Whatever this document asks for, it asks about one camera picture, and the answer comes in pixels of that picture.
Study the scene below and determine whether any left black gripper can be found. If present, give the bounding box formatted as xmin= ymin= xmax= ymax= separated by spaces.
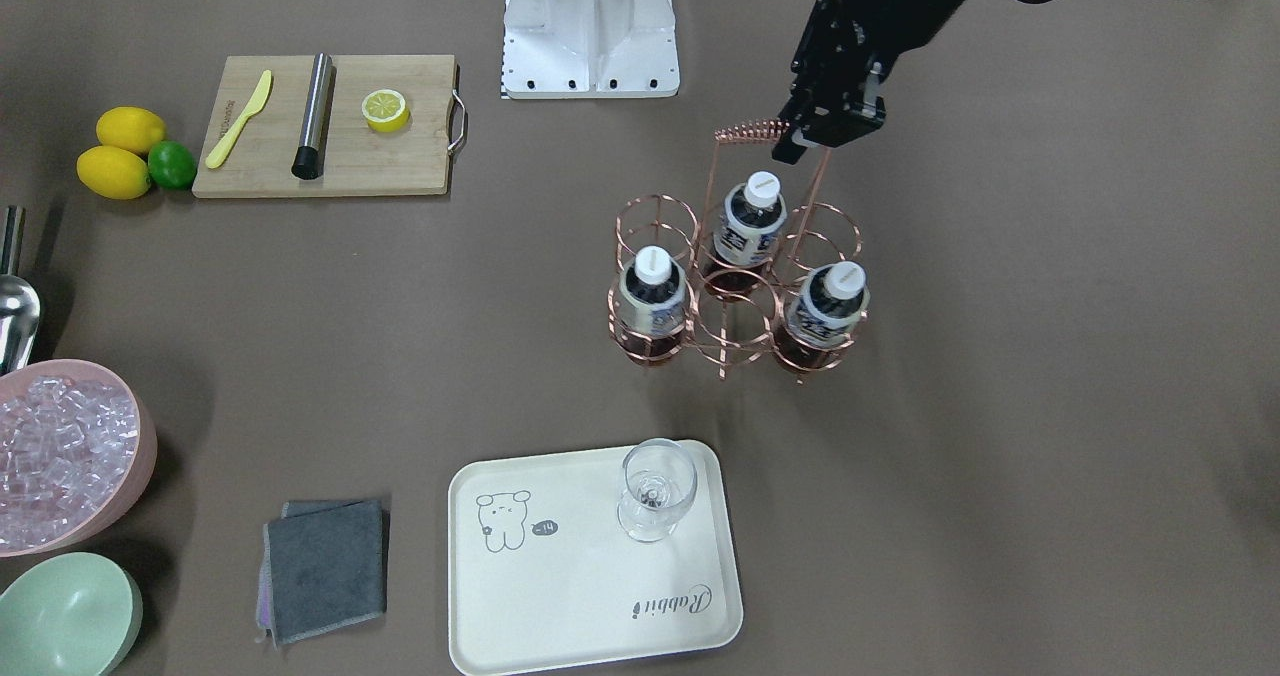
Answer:
xmin=776 ymin=0 xmax=966 ymax=165

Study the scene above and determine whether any copper wire bottle basket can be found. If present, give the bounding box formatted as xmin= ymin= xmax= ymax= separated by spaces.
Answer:
xmin=607 ymin=155 xmax=869 ymax=383

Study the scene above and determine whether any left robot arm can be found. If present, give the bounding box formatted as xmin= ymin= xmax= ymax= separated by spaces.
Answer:
xmin=772 ymin=0 xmax=966 ymax=164

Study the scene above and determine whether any tea bottle back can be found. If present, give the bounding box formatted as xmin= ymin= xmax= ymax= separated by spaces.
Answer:
xmin=703 ymin=170 xmax=788 ymax=296

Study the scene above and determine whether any tea bottle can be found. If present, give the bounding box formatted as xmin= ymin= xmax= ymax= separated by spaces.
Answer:
xmin=703 ymin=170 xmax=788 ymax=296
xmin=616 ymin=246 xmax=689 ymax=366
xmin=774 ymin=260 xmax=867 ymax=373

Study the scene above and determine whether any tea bottle front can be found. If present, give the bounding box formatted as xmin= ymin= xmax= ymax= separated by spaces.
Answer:
xmin=774 ymin=260 xmax=867 ymax=373
xmin=616 ymin=246 xmax=689 ymax=366

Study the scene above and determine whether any half lemon slice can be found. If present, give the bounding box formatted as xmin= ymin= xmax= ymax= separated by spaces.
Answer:
xmin=361 ymin=88 xmax=411 ymax=133

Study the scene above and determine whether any clear wine glass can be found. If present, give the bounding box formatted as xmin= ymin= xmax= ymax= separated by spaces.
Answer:
xmin=616 ymin=438 xmax=700 ymax=543

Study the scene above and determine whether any bamboo cutting board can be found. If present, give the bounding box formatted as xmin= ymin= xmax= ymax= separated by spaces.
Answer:
xmin=192 ymin=55 xmax=465 ymax=198

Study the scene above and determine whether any steel muddler black tip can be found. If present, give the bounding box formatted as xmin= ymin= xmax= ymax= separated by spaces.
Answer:
xmin=291 ymin=52 xmax=337 ymax=181

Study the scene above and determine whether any cream rabbit tray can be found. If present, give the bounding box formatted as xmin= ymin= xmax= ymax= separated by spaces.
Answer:
xmin=448 ymin=439 xmax=744 ymax=675

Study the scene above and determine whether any yellow plastic knife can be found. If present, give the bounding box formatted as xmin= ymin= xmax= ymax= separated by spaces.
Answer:
xmin=204 ymin=69 xmax=274 ymax=170

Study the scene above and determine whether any green lime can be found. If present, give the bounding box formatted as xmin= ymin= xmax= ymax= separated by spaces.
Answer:
xmin=147 ymin=140 xmax=198 ymax=189

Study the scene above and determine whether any yellow lemon upper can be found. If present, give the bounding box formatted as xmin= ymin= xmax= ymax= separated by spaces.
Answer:
xmin=95 ymin=106 xmax=168 ymax=157

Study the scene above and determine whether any yellow lemon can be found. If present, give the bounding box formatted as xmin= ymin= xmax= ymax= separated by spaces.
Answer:
xmin=76 ymin=146 xmax=154 ymax=198
xmin=95 ymin=106 xmax=168 ymax=157

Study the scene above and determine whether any yellow lemon lower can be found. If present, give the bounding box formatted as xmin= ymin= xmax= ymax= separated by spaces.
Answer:
xmin=76 ymin=146 xmax=154 ymax=198

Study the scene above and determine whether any grey folded cloth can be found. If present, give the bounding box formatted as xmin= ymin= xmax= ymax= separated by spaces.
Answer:
xmin=256 ymin=499 xmax=389 ymax=648

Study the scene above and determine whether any steel ice scoop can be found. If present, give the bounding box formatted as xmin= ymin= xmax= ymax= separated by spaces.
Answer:
xmin=1 ymin=205 xmax=42 ymax=375

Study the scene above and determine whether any pink bowl of ice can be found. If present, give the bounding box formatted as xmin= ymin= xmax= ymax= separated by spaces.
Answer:
xmin=1 ymin=360 xmax=157 ymax=558

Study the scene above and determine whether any green empty bowl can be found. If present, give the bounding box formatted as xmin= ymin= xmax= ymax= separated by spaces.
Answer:
xmin=1 ymin=552 xmax=145 ymax=675

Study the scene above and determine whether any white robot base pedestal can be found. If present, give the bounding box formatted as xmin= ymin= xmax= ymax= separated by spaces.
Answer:
xmin=500 ymin=0 xmax=681 ymax=99

